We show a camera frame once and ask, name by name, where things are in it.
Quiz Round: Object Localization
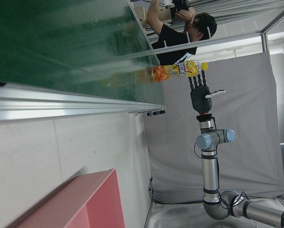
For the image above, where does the person in black shirt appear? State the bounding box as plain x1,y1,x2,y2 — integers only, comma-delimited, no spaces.
146,0,218,66

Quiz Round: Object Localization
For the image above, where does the black handheld device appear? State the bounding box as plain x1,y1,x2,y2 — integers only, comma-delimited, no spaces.
170,0,190,12

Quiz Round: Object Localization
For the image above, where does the grey blue-jointed right robot arm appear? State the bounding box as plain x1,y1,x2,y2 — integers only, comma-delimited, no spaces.
195,113,284,228

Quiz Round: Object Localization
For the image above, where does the black conveyor end sensor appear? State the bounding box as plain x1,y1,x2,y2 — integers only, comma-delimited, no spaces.
147,109,166,117

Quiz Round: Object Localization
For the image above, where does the grey backdrop cloth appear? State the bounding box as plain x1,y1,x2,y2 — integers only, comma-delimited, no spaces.
143,51,284,205

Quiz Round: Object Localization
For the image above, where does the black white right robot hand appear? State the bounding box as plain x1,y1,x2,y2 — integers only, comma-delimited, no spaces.
188,70,225,114

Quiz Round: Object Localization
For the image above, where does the aluminium frame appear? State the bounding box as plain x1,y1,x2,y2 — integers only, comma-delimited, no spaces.
153,0,284,57

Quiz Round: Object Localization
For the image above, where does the pink plastic basket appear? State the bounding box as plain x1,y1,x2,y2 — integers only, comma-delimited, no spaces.
10,168,126,228

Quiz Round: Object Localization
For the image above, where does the green conveyor belt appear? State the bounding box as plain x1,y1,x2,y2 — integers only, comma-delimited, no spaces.
0,0,166,125

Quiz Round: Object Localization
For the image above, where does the orange juice bottle yellow cap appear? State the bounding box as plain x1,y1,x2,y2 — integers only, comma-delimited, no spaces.
149,59,208,84

